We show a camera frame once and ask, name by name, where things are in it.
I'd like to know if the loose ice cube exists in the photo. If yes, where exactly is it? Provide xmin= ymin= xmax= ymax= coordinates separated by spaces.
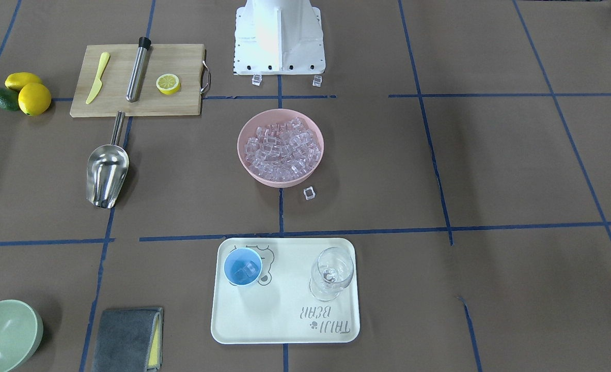
xmin=251 ymin=74 xmax=262 ymax=86
xmin=303 ymin=186 xmax=316 ymax=200
xmin=312 ymin=75 xmax=323 ymax=87

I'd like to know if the pink bowl of ice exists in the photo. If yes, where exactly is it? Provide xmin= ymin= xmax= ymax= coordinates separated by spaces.
xmin=237 ymin=108 xmax=325 ymax=188

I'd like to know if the light blue plastic cup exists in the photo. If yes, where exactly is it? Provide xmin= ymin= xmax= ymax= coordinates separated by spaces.
xmin=223 ymin=247 xmax=263 ymax=286

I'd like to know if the clear wine glass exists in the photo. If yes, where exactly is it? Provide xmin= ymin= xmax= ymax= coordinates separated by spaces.
xmin=308 ymin=247 xmax=355 ymax=302

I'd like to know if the cream bear serving tray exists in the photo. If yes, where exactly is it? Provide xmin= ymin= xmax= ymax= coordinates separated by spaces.
xmin=210 ymin=238 xmax=361 ymax=344

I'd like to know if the wooden cutting board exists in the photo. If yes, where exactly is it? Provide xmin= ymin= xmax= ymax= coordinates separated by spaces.
xmin=70 ymin=44 xmax=206 ymax=118

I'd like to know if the half lemon slice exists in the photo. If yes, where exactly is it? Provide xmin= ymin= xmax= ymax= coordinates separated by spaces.
xmin=155 ymin=73 xmax=182 ymax=95

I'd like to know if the steel rod with black cap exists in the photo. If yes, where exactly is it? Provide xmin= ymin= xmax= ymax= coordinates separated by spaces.
xmin=126 ymin=36 xmax=152 ymax=103

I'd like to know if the grey folded cloth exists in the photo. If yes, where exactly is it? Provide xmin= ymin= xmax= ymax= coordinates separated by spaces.
xmin=91 ymin=307 xmax=164 ymax=371

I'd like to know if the yellow plastic knife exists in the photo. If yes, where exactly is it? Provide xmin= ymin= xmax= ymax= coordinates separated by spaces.
xmin=85 ymin=52 xmax=110 ymax=104

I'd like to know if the yellow lemon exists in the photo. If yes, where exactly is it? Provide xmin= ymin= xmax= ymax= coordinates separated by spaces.
xmin=5 ymin=71 xmax=43 ymax=92
xmin=18 ymin=83 xmax=52 ymax=116

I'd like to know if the green avocado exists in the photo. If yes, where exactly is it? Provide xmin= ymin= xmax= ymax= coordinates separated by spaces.
xmin=0 ymin=87 xmax=20 ymax=112

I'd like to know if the light green bowl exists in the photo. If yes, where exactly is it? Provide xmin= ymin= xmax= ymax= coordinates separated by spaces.
xmin=0 ymin=299 xmax=43 ymax=371

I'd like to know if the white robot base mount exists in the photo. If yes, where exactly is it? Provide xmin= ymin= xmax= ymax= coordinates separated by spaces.
xmin=233 ymin=1 xmax=326 ymax=75

